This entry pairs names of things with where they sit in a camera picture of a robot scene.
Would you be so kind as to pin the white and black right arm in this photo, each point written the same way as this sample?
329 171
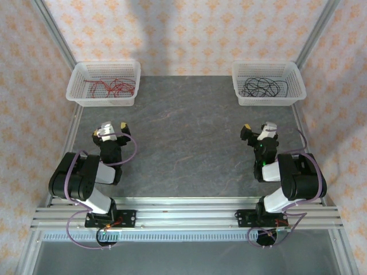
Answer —
275 200

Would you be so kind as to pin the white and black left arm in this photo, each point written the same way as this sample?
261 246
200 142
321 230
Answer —
97 203

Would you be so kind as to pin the white perforated plastic basket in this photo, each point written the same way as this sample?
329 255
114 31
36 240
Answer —
269 101
86 101

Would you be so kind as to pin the grey lower shelf panel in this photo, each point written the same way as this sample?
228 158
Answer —
186 257

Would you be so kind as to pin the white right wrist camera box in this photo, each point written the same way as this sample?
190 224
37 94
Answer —
267 130

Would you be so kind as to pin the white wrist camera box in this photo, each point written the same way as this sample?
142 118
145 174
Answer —
267 130
108 131

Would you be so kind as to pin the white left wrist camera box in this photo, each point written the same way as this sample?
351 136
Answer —
108 131

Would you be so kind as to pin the aluminium side rail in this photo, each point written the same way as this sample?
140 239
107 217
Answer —
71 129
298 120

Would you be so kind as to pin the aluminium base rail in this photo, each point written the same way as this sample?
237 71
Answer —
186 217

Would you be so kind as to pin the aluminium frame post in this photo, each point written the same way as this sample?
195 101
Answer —
318 31
54 31

